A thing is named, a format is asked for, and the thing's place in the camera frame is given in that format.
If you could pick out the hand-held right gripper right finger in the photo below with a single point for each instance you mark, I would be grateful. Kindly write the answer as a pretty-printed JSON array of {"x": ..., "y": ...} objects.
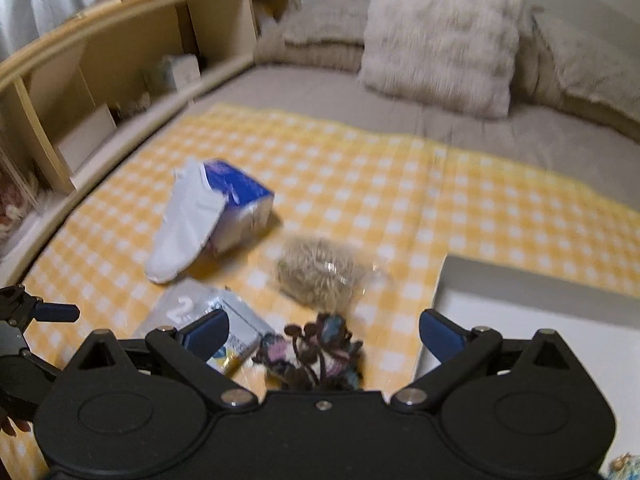
[{"x": 441, "y": 335}]

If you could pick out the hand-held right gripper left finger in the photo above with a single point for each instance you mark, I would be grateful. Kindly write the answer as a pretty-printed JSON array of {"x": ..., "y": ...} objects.
[{"x": 206, "y": 334}]

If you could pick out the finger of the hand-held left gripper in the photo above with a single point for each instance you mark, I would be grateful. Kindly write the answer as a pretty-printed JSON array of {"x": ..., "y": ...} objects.
[{"x": 57, "y": 312}]

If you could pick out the blue floral tissue pack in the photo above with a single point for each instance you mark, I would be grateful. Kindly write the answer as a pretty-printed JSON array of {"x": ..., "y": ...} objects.
[{"x": 240, "y": 195}]

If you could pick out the person's left hand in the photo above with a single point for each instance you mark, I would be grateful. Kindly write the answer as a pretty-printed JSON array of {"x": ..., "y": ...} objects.
[{"x": 12, "y": 422}]

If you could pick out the white packet with blue print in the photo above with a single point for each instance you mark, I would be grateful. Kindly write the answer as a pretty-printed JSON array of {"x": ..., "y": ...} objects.
[{"x": 245, "y": 330}]

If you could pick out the silver foil packet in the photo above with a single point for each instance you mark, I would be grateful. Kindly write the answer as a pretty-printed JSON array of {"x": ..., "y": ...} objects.
[{"x": 172, "y": 305}]

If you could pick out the white sock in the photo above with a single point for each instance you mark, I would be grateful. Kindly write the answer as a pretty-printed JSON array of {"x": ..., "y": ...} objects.
[{"x": 185, "y": 230}]

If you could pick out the dark floral cloth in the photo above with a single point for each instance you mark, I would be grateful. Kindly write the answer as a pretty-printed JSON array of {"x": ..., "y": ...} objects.
[{"x": 320, "y": 355}]

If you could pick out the brown and white plush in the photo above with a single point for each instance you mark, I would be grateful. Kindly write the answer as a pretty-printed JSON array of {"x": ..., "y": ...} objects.
[{"x": 12, "y": 205}]

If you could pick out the yellow checked mat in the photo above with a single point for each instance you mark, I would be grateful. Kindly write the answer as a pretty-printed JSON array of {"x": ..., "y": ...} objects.
[{"x": 375, "y": 185}]

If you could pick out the white flat board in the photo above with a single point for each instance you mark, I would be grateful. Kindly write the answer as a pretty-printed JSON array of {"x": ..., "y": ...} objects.
[{"x": 90, "y": 135}]

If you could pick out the blue white snack bag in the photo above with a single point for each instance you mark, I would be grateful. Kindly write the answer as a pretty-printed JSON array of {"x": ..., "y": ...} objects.
[{"x": 625, "y": 467}]

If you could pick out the small white box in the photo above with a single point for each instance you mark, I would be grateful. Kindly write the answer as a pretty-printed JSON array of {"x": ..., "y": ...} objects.
[{"x": 175, "y": 72}]

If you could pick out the grey bed sheet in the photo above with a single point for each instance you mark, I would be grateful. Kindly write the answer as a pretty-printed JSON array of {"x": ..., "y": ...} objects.
[{"x": 310, "y": 90}]

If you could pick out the wooden headboard shelf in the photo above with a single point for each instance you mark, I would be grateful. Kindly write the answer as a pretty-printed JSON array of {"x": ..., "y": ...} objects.
[{"x": 125, "y": 35}]

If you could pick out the fluffy cream pillow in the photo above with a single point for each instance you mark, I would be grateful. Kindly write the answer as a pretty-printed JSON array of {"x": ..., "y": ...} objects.
[{"x": 445, "y": 35}]

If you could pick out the folded beige blanket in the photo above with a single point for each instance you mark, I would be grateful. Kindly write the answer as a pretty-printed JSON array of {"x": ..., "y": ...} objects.
[{"x": 320, "y": 35}]

